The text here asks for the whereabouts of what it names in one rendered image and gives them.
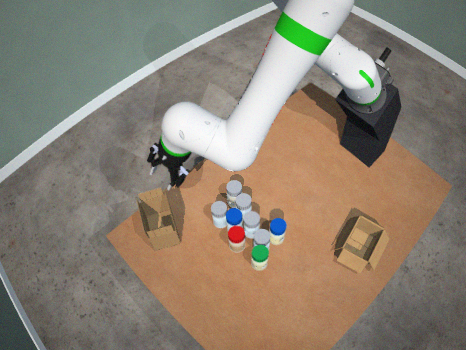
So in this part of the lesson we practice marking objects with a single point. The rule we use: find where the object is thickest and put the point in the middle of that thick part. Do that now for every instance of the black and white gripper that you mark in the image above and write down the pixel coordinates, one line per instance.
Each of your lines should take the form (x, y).
(175, 178)

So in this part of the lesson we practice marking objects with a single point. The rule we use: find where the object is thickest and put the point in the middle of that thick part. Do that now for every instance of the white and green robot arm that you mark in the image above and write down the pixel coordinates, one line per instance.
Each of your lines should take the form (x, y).
(305, 34)

